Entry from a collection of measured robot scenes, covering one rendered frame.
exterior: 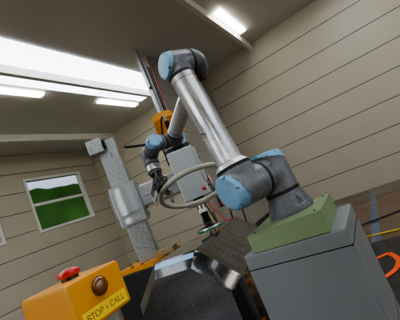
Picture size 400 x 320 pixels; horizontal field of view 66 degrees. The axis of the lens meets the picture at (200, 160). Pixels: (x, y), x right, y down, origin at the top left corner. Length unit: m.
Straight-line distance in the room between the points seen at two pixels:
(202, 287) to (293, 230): 0.98
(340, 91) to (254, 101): 1.84
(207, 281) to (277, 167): 0.97
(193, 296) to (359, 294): 1.11
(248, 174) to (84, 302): 0.80
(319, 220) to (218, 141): 0.47
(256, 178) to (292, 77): 6.14
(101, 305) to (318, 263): 0.82
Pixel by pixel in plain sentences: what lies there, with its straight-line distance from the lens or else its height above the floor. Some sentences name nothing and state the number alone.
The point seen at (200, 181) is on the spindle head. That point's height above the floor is 1.26.
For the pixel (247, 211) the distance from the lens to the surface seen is 5.24.
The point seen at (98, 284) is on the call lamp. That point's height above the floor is 1.06.
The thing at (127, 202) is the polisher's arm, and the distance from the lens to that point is 3.07.
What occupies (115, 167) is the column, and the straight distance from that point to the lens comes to 3.20.
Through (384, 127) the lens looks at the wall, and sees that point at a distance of 7.01.
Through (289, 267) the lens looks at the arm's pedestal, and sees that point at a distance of 1.23.
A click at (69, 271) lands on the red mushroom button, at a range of 0.61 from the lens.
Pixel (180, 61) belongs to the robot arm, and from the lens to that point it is 1.36.
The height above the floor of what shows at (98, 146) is 1.98.
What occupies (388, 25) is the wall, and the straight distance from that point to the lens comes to 7.28.
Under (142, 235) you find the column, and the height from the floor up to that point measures 1.02.
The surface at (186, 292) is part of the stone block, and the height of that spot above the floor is 0.63.
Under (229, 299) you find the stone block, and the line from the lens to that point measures 1.98.
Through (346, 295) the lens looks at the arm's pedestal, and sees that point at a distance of 1.24.
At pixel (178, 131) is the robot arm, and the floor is 1.52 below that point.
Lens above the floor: 1.12
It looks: 7 degrees up
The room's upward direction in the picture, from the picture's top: 23 degrees counter-clockwise
